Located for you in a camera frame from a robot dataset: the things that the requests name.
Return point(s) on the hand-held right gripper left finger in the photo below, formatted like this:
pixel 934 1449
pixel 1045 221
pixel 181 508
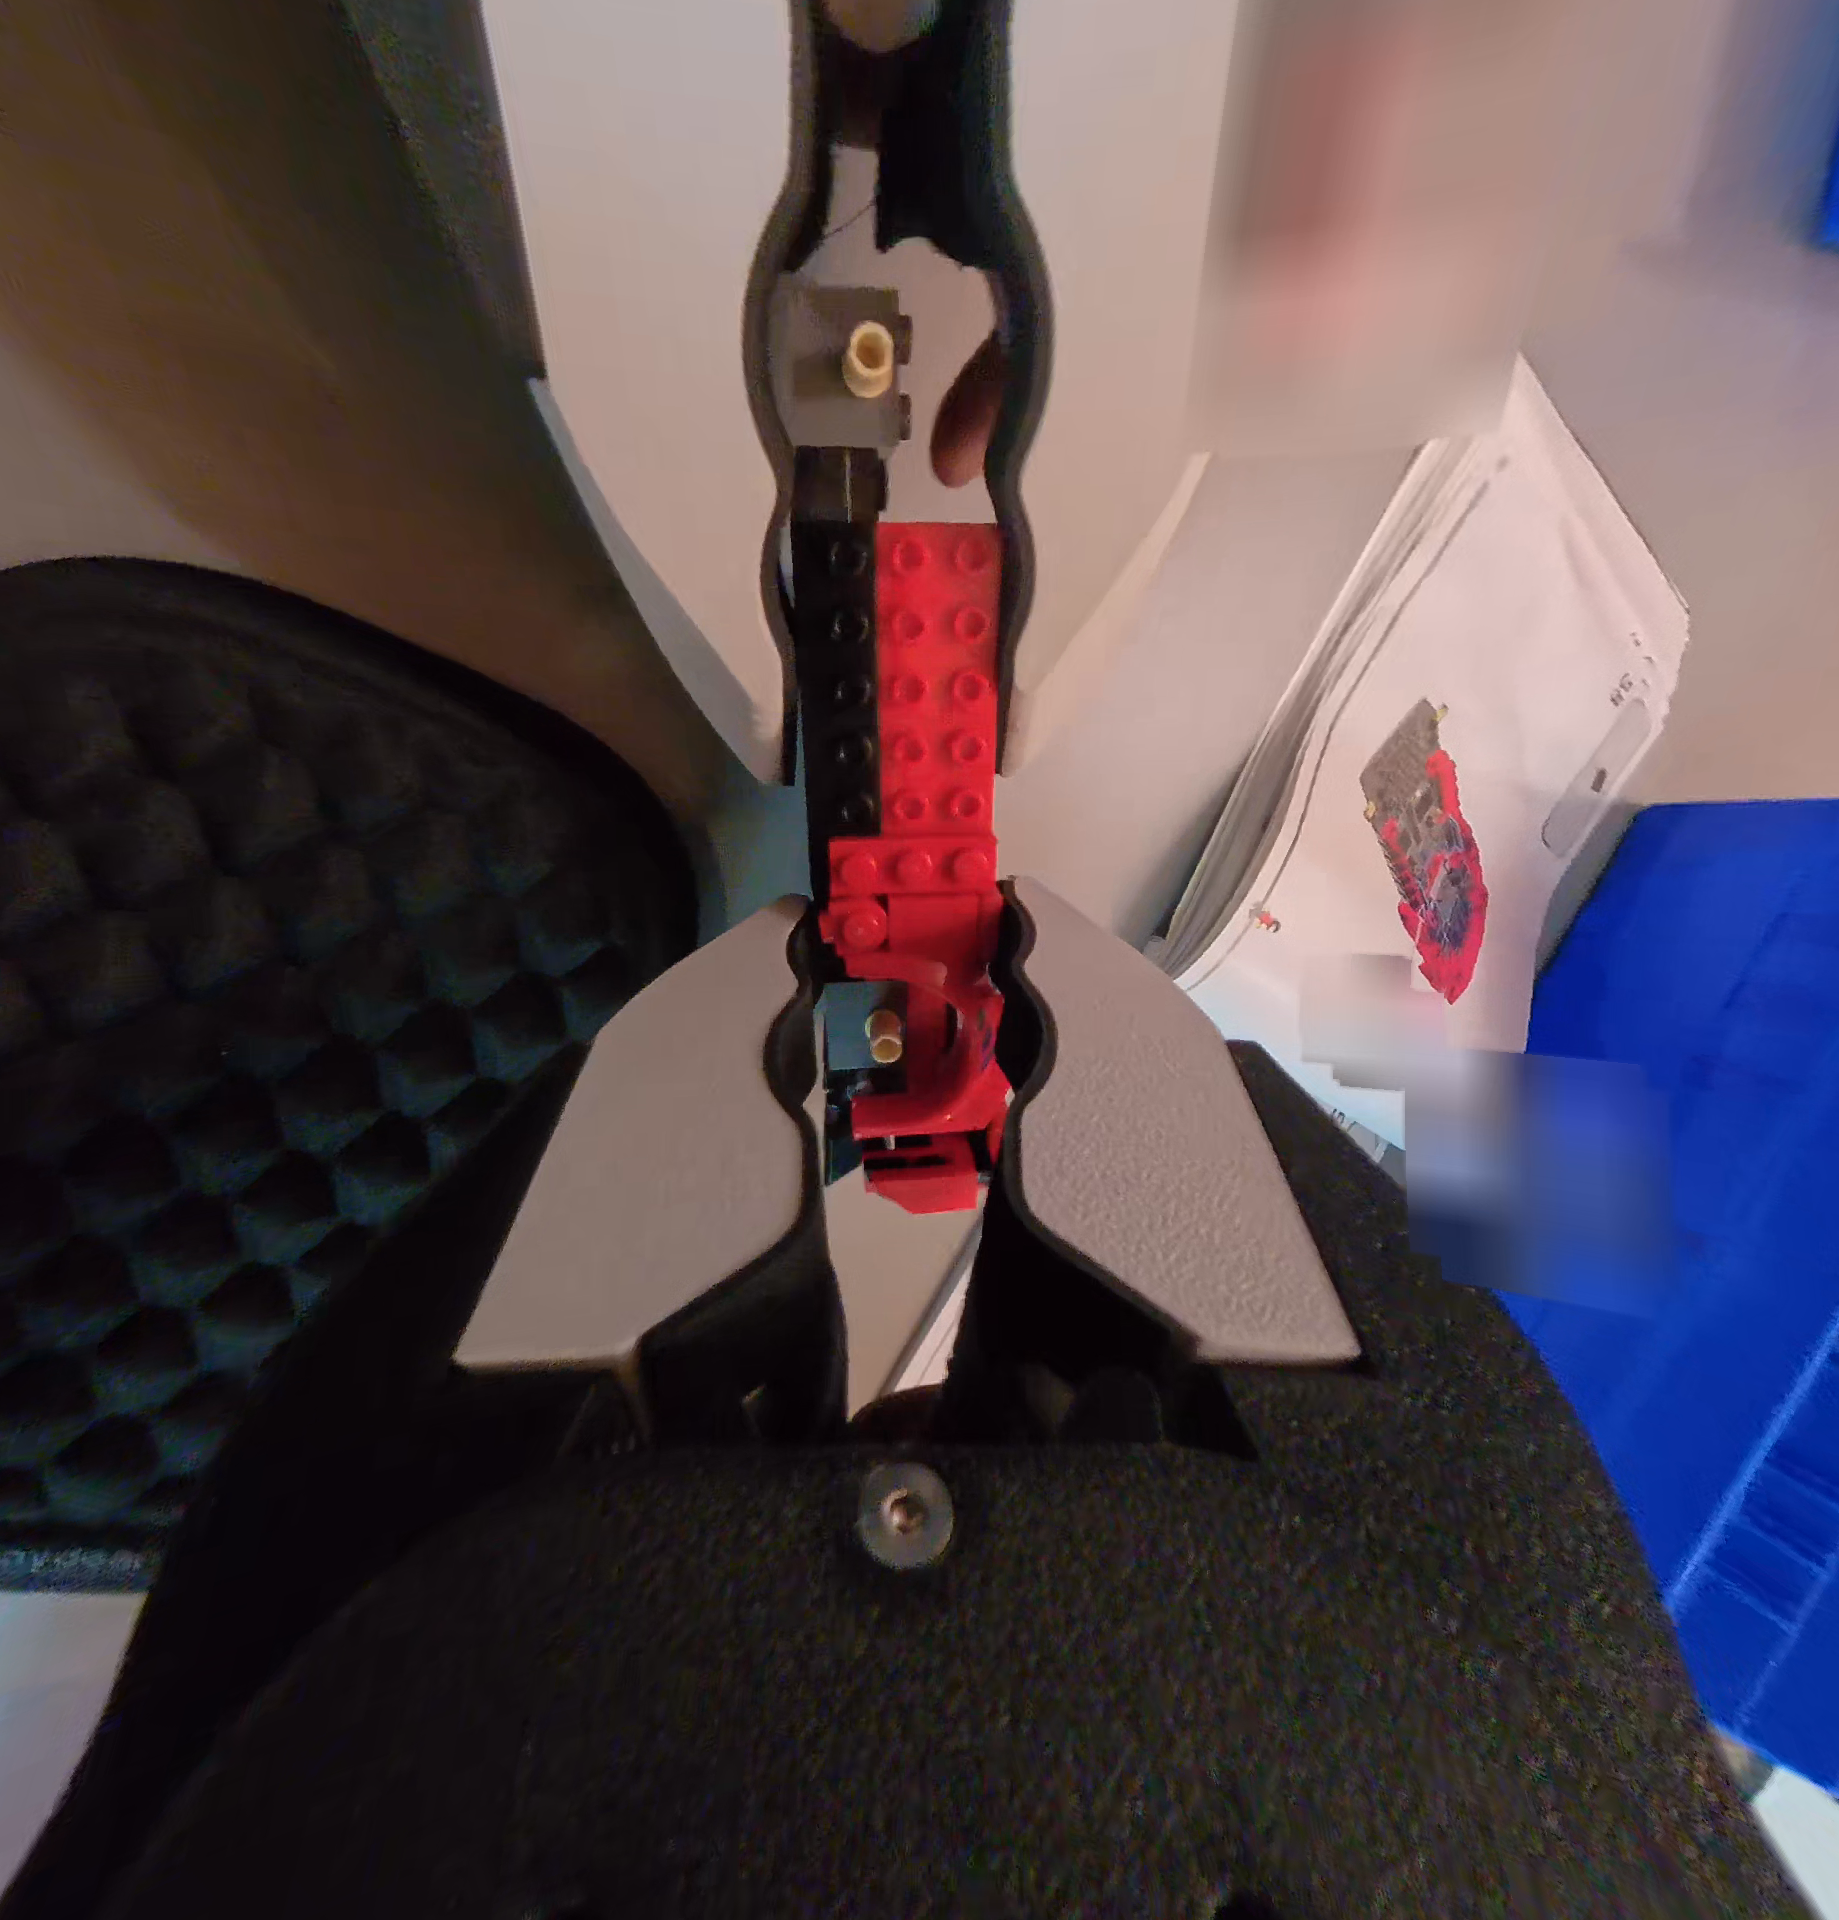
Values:
pixel 662 1169

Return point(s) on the red toy brick car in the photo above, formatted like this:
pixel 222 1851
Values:
pixel 942 708

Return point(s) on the black foam-lined case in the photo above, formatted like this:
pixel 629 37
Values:
pixel 257 978

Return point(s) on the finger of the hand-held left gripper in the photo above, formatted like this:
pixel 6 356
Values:
pixel 1115 379
pixel 649 303

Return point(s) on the person's left hand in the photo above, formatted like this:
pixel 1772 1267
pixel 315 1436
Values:
pixel 965 419

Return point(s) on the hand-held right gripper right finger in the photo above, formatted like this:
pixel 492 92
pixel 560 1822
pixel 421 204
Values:
pixel 1157 1182

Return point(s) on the white instruction booklet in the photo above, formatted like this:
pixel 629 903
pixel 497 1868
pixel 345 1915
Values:
pixel 1534 602

